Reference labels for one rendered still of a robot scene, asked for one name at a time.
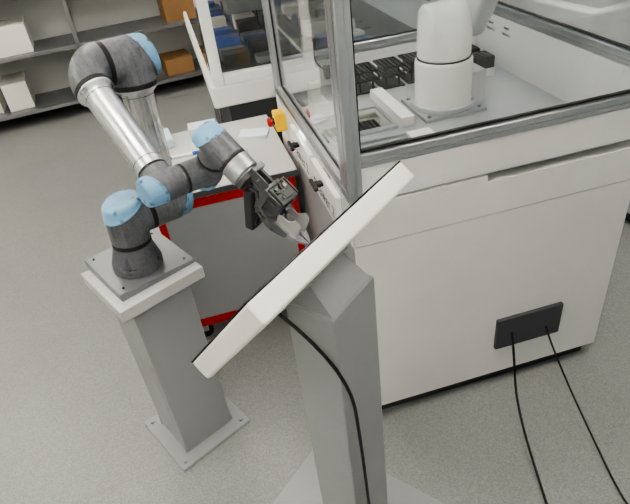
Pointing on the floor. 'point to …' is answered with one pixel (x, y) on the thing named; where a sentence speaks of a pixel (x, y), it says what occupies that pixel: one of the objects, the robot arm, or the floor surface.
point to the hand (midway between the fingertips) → (303, 241)
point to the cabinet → (485, 287)
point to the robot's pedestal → (174, 365)
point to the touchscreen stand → (336, 346)
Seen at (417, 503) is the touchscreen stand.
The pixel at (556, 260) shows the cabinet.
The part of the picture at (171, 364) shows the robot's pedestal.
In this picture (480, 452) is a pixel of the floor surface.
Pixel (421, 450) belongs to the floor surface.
